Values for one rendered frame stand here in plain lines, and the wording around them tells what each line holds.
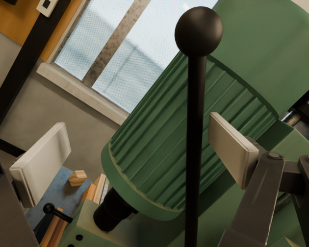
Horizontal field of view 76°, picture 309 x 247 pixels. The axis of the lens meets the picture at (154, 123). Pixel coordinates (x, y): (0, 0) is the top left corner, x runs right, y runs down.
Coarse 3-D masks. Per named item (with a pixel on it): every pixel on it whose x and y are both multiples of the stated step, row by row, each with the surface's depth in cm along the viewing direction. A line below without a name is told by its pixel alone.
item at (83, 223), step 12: (84, 204) 39; (96, 204) 41; (72, 216) 41; (84, 216) 37; (72, 228) 35; (84, 228) 35; (96, 228) 37; (120, 228) 40; (132, 228) 43; (60, 240) 37; (72, 240) 36; (84, 240) 36; (96, 240) 36; (108, 240) 37; (120, 240) 38; (132, 240) 40
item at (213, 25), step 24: (192, 24) 13; (216, 24) 13; (192, 48) 14; (192, 72) 15; (192, 96) 16; (192, 120) 17; (192, 144) 17; (192, 168) 18; (192, 192) 19; (192, 216) 20; (192, 240) 22
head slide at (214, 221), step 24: (288, 120) 33; (264, 144) 29; (288, 144) 27; (216, 192) 31; (240, 192) 30; (144, 216) 44; (216, 216) 31; (144, 240) 39; (168, 240) 34; (216, 240) 33
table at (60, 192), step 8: (64, 168) 67; (56, 176) 63; (64, 176) 65; (56, 184) 60; (64, 184) 62; (88, 184) 69; (48, 192) 56; (56, 192) 58; (64, 192) 60; (72, 192) 62; (80, 192) 64; (40, 200) 53; (48, 200) 54; (56, 200) 56; (64, 200) 58; (72, 200) 59; (80, 200) 61; (32, 208) 50; (40, 208) 51; (64, 208) 56; (72, 208) 57; (32, 216) 48; (40, 216) 50; (32, 224) 47
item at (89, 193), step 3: (90, 186) 63; (93, 186) 64; (87, 189) 63; (90, 189) 62; (93, 189) 63; (84, 192) 65; (87, 192) 61; (90, 192) 61; (93, 192) 62; (84, 195) 62; (87, 195) 59; (90, 195) 60; (93, 195) 61; (84, 198) 59; (90, 198) 59; (81, 201) 60
